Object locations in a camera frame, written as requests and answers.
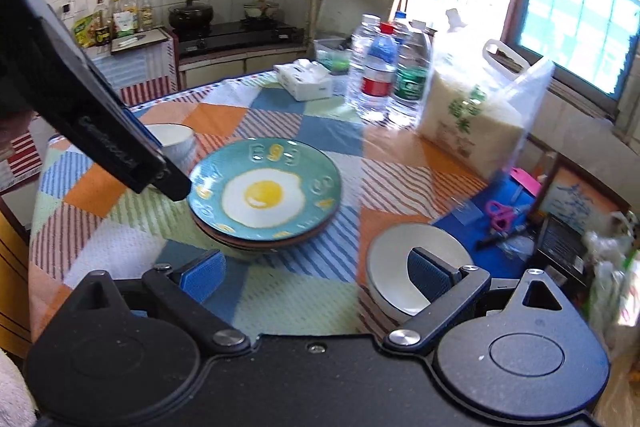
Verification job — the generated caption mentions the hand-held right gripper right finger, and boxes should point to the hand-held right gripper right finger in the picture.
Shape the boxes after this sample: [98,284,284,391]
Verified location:
[383,247,569,355]

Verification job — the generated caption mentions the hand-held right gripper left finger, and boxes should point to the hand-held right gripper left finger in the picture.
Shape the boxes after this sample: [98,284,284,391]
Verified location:
[66,250,252,356]

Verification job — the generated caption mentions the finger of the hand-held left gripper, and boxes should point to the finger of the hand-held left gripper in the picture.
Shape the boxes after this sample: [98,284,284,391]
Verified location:
[22,0,193,204]

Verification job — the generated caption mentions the white bowl dark rim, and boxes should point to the white bowl dark rim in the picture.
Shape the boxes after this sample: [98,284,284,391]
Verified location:
[142,123,197,190]
[366,222,476,324]

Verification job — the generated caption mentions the white sun print plate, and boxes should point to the white sun print plate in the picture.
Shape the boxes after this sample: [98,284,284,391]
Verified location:
[212,234,321,258]

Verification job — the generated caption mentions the teal fried egg plate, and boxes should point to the teal fried egg plate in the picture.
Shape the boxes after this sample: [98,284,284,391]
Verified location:
[188,138,344,242]

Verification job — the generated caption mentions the white pink bunny plate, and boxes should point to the white pink bunny plate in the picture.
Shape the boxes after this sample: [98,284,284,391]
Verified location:
[196,219,338,250]

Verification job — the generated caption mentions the blue folder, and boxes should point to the blue folder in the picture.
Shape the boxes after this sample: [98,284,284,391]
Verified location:
[431,186,540,259]

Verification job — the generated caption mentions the striped counter cloth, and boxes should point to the striped counter cloth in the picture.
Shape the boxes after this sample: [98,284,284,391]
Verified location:
[0,31,180,195]

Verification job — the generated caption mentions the green yellow packet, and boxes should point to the green yellow packet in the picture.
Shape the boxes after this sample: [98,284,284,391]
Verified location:
[73,13,99,48]

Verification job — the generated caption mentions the clear acrylic piece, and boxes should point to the clear acrylic piece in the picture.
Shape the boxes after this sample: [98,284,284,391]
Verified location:
[451,201,482,226]

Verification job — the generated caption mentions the black marker pen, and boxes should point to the black marker pen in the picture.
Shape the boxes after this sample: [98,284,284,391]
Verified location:
[474,226,527,249]

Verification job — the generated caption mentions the dark label oil bottle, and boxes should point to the dark label oil bottle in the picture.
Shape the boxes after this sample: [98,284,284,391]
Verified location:
[94,0,112,46]

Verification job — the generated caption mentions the white cutting board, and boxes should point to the white cutting board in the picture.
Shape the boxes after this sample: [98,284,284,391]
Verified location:
[109,28,169,56]

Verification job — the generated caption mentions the pink scissors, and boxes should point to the pink scissors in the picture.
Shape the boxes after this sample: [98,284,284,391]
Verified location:
[483,200,516,231]

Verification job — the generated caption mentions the cabinet under stove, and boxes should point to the cabinet under stove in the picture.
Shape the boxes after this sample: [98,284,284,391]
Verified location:
[177,46,317,91]

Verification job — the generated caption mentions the white label oil bottle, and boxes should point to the white label oil bottle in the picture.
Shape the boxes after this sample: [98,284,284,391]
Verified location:
[121,0,139,34]

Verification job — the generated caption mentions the black cooking pot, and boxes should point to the black cooking pot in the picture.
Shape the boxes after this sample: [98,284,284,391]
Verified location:
[168,0,215,31]

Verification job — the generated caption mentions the black box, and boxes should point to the black box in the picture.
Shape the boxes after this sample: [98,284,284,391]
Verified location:
[534,213,589,289]

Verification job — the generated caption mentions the pink tag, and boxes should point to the pink tag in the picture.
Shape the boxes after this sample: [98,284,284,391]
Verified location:
[509,167,544,196]

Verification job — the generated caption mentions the black gas stove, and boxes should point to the black gas stove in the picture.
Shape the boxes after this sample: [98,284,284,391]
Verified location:
[176,21,307,58]

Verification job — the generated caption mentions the colourful patterned tablecloth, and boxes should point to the colourful patterned tablecloth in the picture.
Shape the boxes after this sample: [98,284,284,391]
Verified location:
[29,71,543,339]

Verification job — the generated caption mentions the clear bag of rice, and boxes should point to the clear bag of rice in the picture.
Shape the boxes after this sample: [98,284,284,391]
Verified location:
[417,9,532,181]

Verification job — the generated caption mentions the cream cooking pot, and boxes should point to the cream cooking pot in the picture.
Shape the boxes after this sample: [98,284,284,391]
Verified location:
[243,0,281,21]

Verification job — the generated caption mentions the framed calligraphy picture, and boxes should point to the framed calligraphy picture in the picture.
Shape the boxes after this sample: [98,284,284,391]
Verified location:
[536,151,632,239]

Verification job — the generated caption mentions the white tissue box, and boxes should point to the white tissue box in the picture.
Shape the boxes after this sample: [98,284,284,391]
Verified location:
[273,59,334,102]

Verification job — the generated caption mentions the crumpled clear plastic bags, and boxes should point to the crumpled clear plastic bags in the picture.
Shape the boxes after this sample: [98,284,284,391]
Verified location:
[584,211,640,350]

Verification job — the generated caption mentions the yellow wooden door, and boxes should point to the yellow wooden door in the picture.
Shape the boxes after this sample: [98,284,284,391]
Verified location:
[0,194,32,360]

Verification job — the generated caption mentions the green label water bottle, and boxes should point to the green label water bottle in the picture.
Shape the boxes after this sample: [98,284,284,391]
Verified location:
[388,20,432,128]

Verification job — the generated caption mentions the green plastic basket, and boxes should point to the green plastic basket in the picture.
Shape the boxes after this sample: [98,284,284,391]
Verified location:
[313,37,354,76]

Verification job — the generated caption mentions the red label water bottle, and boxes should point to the red label water bottle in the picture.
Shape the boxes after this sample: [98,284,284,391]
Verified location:
[360,22,399,124]

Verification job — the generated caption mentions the white plastic bag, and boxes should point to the white plastic bag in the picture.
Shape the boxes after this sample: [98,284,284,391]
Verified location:
[481,39,557,180]

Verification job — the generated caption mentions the clear water bottle white cap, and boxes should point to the clear water bottle white cap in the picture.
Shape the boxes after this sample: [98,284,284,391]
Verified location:
[349,14,384,118]

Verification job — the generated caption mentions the white fluffy cloth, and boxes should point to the white fluffy cloth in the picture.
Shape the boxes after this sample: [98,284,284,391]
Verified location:
[0,346,40,427]

